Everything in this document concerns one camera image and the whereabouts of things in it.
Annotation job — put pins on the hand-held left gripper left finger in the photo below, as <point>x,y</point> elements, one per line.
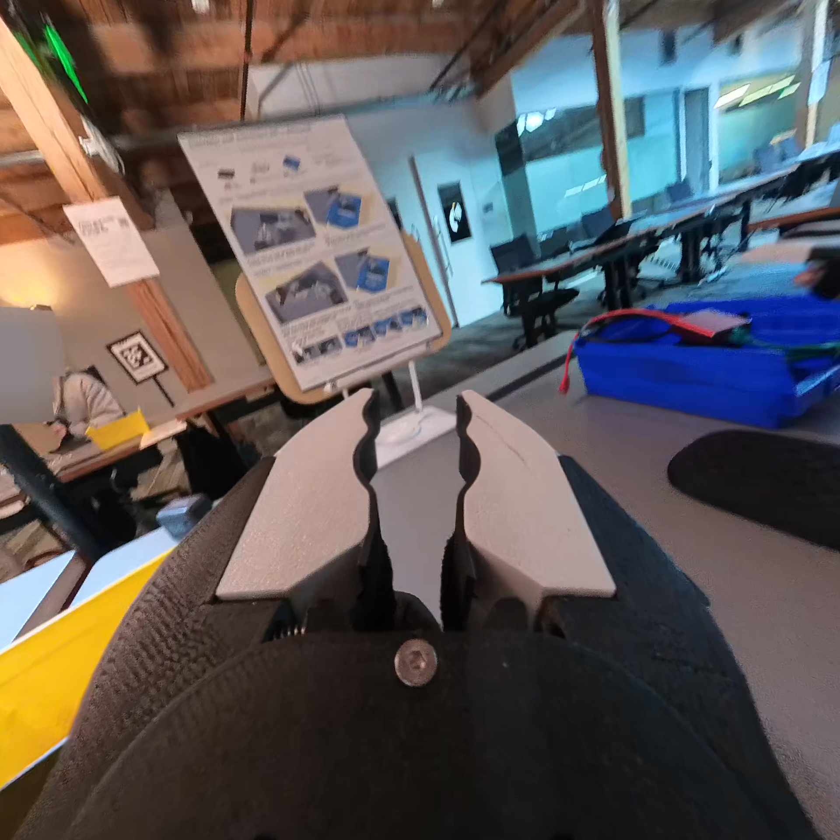
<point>308,499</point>

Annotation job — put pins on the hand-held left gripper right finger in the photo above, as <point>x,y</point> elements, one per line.
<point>525,512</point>

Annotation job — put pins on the blue plastic bin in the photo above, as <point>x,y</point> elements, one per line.
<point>689,380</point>

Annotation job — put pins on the red ethernet splitter box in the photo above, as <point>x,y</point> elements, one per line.
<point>712,325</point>

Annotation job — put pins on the yellow plastic bin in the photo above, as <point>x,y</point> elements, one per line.
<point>39,689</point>

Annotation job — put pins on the grey electronic device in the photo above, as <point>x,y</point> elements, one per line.
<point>184,515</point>

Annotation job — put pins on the wooden desk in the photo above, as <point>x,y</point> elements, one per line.
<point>236,394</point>

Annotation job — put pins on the small yellow bin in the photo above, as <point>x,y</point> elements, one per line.
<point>118,430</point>

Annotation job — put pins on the black office chair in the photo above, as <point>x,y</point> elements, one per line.
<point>538,302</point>

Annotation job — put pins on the fiducial marker sign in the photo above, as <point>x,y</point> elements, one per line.
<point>136,354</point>

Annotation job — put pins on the black foam mat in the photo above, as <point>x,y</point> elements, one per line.
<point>754,485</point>

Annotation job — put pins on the instruction sign board on stand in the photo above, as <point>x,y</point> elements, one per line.
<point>308,249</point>

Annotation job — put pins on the black tripod pole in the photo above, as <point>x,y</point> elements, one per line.
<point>46,492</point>

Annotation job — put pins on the long wooden table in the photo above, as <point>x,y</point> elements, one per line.
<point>656,226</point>

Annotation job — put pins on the white paper notice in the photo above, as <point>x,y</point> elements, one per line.
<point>108,239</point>

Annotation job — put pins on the black wall poster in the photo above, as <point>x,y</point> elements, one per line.
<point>453,213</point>

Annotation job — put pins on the wooden post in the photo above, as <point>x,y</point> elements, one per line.
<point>65,151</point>

